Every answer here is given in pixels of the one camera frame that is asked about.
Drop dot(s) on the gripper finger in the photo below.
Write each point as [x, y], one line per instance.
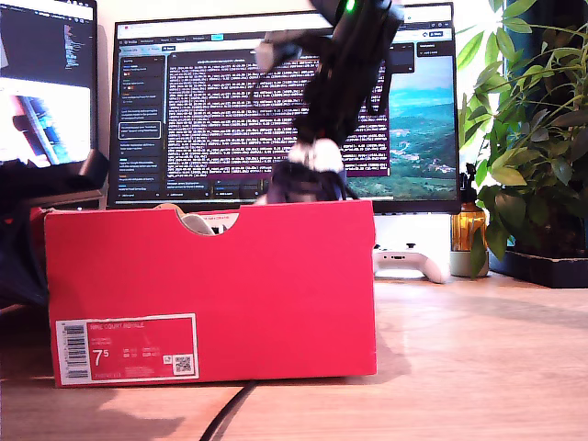
[339, 128]
[308, 131]

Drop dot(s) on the small black computer monitor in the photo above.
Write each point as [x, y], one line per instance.
[46, 46]

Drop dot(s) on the red cardboard shoebox with lid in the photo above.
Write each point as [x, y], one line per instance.
[229, 294]

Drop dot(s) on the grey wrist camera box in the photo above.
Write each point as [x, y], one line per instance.
[273, 50]

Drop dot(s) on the wide black computer monitor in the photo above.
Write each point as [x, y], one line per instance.
[206, 115]

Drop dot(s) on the dark teal curtain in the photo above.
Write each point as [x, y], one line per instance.
[551, 14]

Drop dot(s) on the green leafy houseplant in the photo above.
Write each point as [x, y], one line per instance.
[528, 138]

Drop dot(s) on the white game controller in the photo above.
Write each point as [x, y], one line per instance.
[404, 264]

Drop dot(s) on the pale green pot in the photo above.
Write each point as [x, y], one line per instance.
[461, 266]

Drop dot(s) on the amber pump bottle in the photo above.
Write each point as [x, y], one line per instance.
[467, 225]

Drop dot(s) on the black planter tray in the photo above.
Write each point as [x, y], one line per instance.
[542, 271]

